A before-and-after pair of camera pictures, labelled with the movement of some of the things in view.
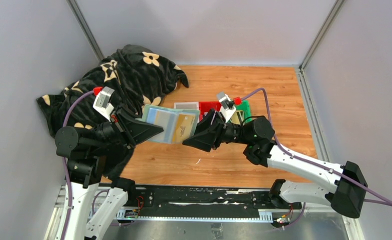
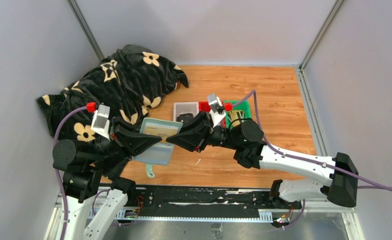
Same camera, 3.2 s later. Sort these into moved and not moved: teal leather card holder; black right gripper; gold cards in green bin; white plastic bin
Moved: teal leather card holder
Not moved: gold cards in green bin; black right gripper; white plastic bin
